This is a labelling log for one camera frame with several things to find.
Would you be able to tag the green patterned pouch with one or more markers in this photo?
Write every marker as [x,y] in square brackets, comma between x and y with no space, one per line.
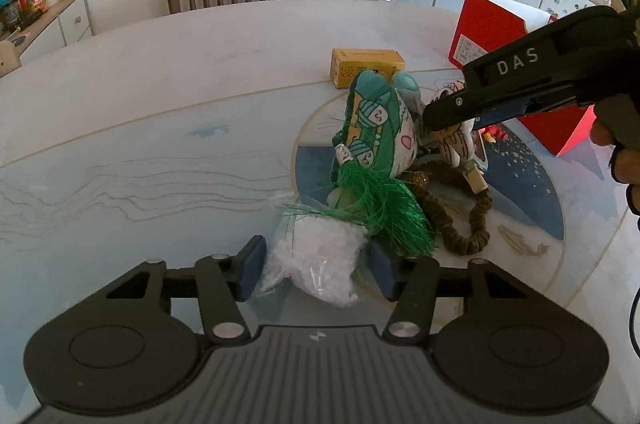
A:
[380,123]

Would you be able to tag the person's right hand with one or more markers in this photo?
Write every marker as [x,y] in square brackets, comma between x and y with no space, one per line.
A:
[625,168]

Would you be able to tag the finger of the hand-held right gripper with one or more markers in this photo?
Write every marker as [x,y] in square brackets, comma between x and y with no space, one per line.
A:
[517,61]
[465,108]

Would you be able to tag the white sideboard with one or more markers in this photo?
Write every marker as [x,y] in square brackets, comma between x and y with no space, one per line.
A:
[50,28]

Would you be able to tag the striped plush toy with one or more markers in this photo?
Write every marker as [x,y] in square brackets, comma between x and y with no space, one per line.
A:
[455,143]

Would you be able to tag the green tassel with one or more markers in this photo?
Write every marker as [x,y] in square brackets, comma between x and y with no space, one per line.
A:
[385,209]

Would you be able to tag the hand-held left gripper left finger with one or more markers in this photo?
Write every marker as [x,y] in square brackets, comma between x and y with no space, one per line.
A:
[252,266]

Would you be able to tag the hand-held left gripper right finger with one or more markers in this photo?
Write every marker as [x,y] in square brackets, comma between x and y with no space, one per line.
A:
[385,271]

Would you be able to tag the dark food jar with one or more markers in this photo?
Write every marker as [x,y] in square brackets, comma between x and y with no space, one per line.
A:
[37,1]

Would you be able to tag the red cardboard box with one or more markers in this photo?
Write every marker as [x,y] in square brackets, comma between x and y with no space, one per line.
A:
[492,23]

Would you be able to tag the yellow box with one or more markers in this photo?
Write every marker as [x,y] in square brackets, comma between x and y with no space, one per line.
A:
[367,63]

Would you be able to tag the white plastic bag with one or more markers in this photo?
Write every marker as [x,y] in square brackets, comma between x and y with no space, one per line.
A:
[320,254]

